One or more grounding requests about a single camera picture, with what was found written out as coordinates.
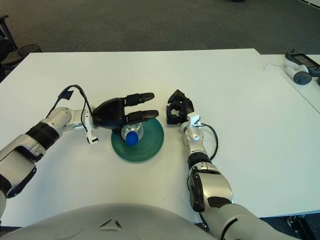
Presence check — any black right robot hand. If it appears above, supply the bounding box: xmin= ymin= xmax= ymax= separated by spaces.
xmin=165 ymin=89 xmax=195 ymax=126

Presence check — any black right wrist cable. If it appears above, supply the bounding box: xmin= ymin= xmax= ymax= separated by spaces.
xmin=199 ymin=123 xmax=219 ymax=160

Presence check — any grey robot torso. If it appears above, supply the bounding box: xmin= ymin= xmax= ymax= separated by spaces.
xmin=0 ymin=202 xmax=213 ymax=240

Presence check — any black office chair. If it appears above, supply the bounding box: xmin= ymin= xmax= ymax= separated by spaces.
xmin=0 ymin=14 xmax=22 ymax=76

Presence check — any black table leg caster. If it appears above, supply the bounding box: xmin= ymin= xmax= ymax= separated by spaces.
xmin=287 ymin=216 xmax=320 ymax=240

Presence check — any grey white VR controller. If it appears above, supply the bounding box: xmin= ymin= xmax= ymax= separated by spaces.
xmin=283 ymin=61 xmax=313 ymax=87

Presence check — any green round plate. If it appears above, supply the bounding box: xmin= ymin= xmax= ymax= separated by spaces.
xmin=110 ymin=117 xmax=165 ymax=163

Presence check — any black handheld remote controller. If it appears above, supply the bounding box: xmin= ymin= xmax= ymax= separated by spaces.
xmin=285 ymin=49 xmax=320 ymax=76

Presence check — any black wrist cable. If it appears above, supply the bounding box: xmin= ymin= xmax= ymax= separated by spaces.
xmin=199 ymin=123 xmax=219 ymax=160
xmin=44 ymin=84 xmax=95 ymax=133

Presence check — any clear bottle blue cap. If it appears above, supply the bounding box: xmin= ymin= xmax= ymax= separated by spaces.
xmin=120 ymin=122 xmax=145 ymax=147

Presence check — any black wire mesh wastebasket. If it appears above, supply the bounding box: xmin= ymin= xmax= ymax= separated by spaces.
xmin=17 ymin=44 xmax=43 ymax=57

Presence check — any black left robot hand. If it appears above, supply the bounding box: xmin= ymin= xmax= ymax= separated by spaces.
xmin=91 ymin=92 xmax=160 ymax=135

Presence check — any white thin cable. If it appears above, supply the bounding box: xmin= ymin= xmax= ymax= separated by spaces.
xmin=263 ymin=62 xmax=286 ymax=72

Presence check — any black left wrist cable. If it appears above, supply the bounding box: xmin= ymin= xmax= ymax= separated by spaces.
xmin=44 ymin=84 xmax=95 ymax=133

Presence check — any black right elbow cable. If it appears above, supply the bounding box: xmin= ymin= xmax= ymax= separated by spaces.
xmin=186 ymin=176 xmax=210 ymax=232

